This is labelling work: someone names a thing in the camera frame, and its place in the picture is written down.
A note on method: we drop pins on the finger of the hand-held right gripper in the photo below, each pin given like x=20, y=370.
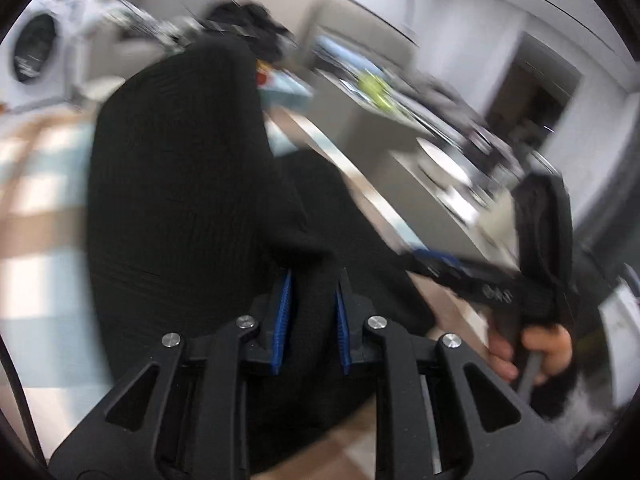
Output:
x=437, y=265

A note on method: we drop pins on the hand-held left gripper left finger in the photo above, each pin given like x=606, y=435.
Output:
x=282, y=320

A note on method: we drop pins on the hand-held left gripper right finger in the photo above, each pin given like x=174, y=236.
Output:
x=344, y=332

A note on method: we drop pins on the black knit sweater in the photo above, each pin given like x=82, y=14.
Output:
x=175, y=185

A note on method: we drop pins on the pile of black clothes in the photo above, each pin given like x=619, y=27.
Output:
x=250, y=22

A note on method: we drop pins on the person's right hand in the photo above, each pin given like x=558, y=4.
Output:
x=550, y=347

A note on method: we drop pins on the white tissue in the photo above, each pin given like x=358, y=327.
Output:
x=460, y=207

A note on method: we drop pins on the white bowl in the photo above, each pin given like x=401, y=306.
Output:
x=442, y=160

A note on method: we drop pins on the cluttered kitchen counter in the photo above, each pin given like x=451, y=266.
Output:
x=370, y=140

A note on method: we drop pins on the green frog teapot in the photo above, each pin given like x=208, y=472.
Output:
x=374, y=89

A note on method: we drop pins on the side table with teal cloth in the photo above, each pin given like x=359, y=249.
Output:
x=287, y=92

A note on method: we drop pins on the blue pillow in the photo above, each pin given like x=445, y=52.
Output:
x=337, y=49

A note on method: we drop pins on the red noodle cup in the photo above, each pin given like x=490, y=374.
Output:
x=263, y=74

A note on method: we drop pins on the white washing machine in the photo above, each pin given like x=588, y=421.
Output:
x=35, y=50

